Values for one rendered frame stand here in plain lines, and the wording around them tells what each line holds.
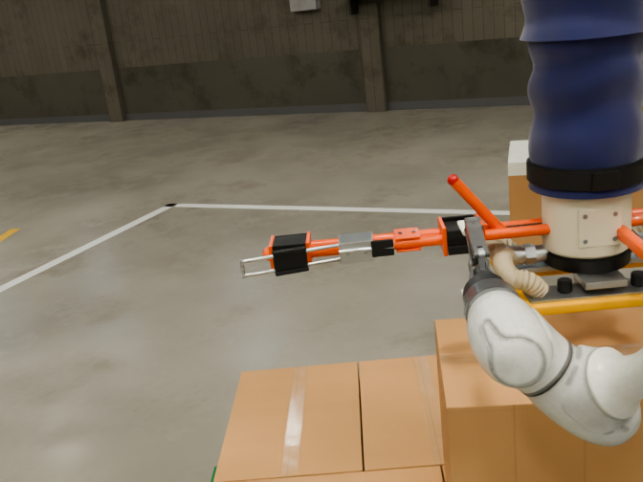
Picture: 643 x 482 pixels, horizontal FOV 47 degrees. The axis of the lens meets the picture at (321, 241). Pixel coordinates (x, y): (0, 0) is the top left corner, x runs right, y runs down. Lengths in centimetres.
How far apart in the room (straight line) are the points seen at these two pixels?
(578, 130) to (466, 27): 916
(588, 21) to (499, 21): 907
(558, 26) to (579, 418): 67
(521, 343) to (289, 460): 117
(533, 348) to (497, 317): 7
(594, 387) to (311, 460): 112
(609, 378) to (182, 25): 1171
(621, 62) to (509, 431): 71
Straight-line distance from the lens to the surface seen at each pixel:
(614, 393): 109
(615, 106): 144
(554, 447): 155
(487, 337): 104
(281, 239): 152
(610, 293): 151
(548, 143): 145
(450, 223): 154
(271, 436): 219
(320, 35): 1130
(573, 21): 139
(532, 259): 155
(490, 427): 151
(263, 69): 1179
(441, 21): 1064
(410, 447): 208
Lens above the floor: 172
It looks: 18 degrees down
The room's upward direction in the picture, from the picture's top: 7 degrees counter-clockwise
